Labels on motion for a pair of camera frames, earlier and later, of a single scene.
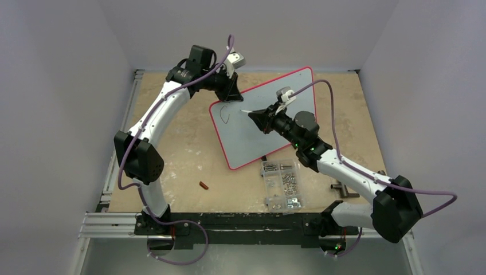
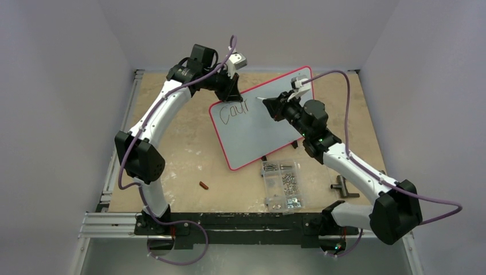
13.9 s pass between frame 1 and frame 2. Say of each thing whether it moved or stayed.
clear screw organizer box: stayed
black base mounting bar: stayed
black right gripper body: moved
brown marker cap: stayed
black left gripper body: stayed
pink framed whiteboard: stayed
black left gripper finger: stayed
